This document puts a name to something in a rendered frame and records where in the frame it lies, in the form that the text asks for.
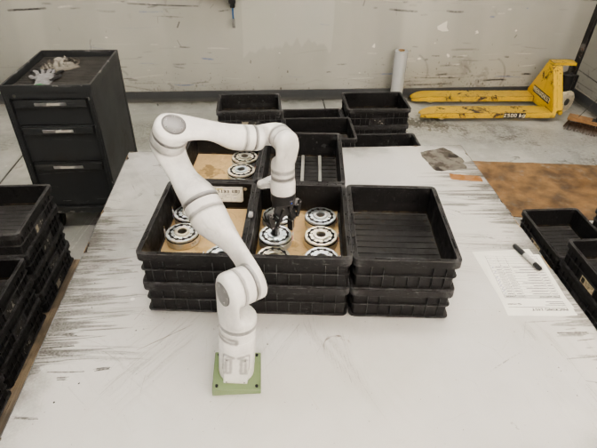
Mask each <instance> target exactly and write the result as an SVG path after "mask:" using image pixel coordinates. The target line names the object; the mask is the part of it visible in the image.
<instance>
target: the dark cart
mask: <svg viewBox="0 0 597 448"><path fill-rule="evenodd" d="M64 55H65V56H66V57H67V58H76V59H79V60H81V61H80V63H79V64H78V66H80V68H73V69H70V70H66V71H65V72H63V73H60V75H62V77H61V78H59V79H57V80H55V81H53V82H51V83H50V84H35V82H36V81H35V80H32V79H30V78H29V77H28V76H29V75H33V76H35V75H36V74H35V73H29V72H30V71H31V70H37V71H38V72H39V69H40V67H42V66H43V65H44V63H45V64H47V60H51V61H53V59H55V58H57V57H61V58H63V56H64ZM39 74H41V72H39ZM0 93H1V94H2V97H3V100H4V104H5V107H6V109H7V112H8V115H9V117H10V120H11V123H12V128H13V130H14V132H15V135H16V138H17V141H18V143H19V146H20V150H21V153H22V155H23V158H24V161H25V164H26V166H27V168H28V173H29V176H30V179H31V181H32V184H50V185H51V188H52V191H51V192H50V194H51V196H53V198H52V201H53V202H54V203H55V204H56V205H57V206H58V210H57V214H58V215H59V221H60V222H62V224H63V226H65V225H66V220H67V218H66V213H71V212H102V210H103V208H104V206H105V204H106V202H107V199H108V197H109V195H110V193H111V190H112V188H113V186H114V185H115V181H116V179H117V177H118V175H119V172H120V171H121V169H122V167H123V163H124V161H125V159H126V157H127V156H128V153H129V152H138V150H137V146H136V141H135V137H134V132H133V128H132V123H131V115H130V110H129V106H128V101H127V96H126V91H125V87H124V82H123V74H122V70H121V65H120V60H119V55H118V50H41V51H40V52H38V53H37V54H36V55H35V56H34V57H33V58H31V59H30V60H29V61H28V62H26V63H25V64H24V65H23V66H22V67H20V68H19V69H18V70H17V71H15V72H14V73H13V74H12V75H11V76H9V77H8V78H7V79H6V80H5V81H3V82H2V83H1V84H0Z"/></svg>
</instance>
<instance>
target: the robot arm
mask: <svg viewBox="0 0 597 448"><path fill-rule="evenodd" d="M191 140H208V141H211V142H214V143H217V144H219V145H220V146H222V147H224V148H228V149H232V150H238V151H259V150H261V149H262V148H263V147H264V146H272V147H273V148H274V149H275V153H276V156H275V157H274V158H273V159H272V161H271V175H270V176H268V177H265V178H264V179H262V180H259V181H258V182H257V187H258V188H260V189H263V188H270V191H271V202H272V208H271V211H270V212H264V216H265V221H266V224H267V227H268V228H270V229H272V235H273V236H279V226H280V223H281V222H282V221H283V217H285V216H288V219H287V223H288V229H289V230H291V231H292V230H293V228H294V220H295V219H296V217H298V216H299V214H300V208H301V203H302V200H301V199H299V198H297V197H296V181H295V162H296V159H297V155H298V152H299V139H298V136H297V135H296V133H295V132H293V131H292V130H291V129H290V128H289V127H288V126H287V125H285V124H281V123H268V124H260V125H253V124H226V123H220V122H215V121H211V120H207V119H202V118H198V117H193V116H186V115H181V114H175V113H164V114H161V115H160V116H158V117H157V118H156V119H155V121H154V123H153V126H152V130H151V133H150V136H149V146H150V148H151V150H152V152H153V154H154V156H155V158H156V159H157V161H158V162H159V164H160V165H161V166H162V168H163V170H164V171H165V173H166V174H167V176H168V178H169V180H170V182H171V184H172V186H173V188H174V190H175V193H176V195H177V196H178V198H179V201H180V203H181V205H182V207H183V209H184V212H185V214H186V216H187V218H188V220H189V222H190V224H191V226H192V227H193V229H194V230H195V231H196V232H197V233H198V234H199V235H201V236H203V237H204V238H206V239H207V240H209V241H210V242H212V243H214V244H215V245H217V246H218V247H219V248H221V249H222V250H223V251H224V252H225V253H226V254H227V255H228V256H229V257H230V259H231V260H232V261H233V262H234V264H235V268H231V269H229V270H227V271H224V272H222V273H220V274H218V276H217V278H216V283H215V287H216V299H217V311H218V316H219V374H220V376H221V377H222V378H223V382H224V383H239V384H247V383H248V379H249V378H250V377H251V376H252V374H253V373H254V363H255V347H256V332H257V313H256V311H255V309H254V308H253V307H252V306H250V305H249V304H251V303H253V302H255V301H257V300H260V299H262V298H264V297H265V296H266V295H267V282H266V279H265V277H264V275H263V273H262V271H261V269H260V267H259V265H258V264H257V262H256V261H255V260H254V258H253V257H252V255H251V253H250V251H249V250H248V248H247V247H246V245H245V243H244V242H243V240H242V238H241V237H240V236H239V234H238V232H237V230H236V228H235V225H234V224H233V222H232V221H231V219H230V217H229V215H228V213H227V209H226V207H225V205H224V204H223V202H222V200H221V198H220V196H219V194H218V192H217V190H216V189H215V188H214V187H213V186H212V184H210V182H208V181H207V180H206V179H204V178H203V177H202V176H201V175H199V174H198V173H197V172H196V170H195V168H194V167H193V165H192V164H191V162H190V160H189V157H188V155H187V151H186V145H187V142H188V141H191ZM296 209H297V211H296ZM276 216H277V217H278V218H279V219H278V218H277V217H276ZM275 222H276V224H275Z"/></svg>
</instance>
